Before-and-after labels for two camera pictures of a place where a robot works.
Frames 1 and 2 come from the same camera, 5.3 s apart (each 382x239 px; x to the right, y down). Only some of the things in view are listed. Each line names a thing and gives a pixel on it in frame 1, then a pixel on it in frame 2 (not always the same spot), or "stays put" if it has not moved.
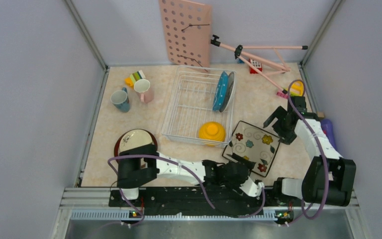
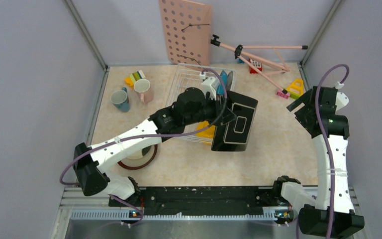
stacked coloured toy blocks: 131,80 stays put
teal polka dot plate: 221,92 stays put
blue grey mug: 120,99 stays put
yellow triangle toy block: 297,88 stays put
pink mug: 142,86 stays put
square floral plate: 252,144 → 232,134
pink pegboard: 188,28 stays put
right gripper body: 285,131 → 302,113
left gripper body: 238,184 → 210,110
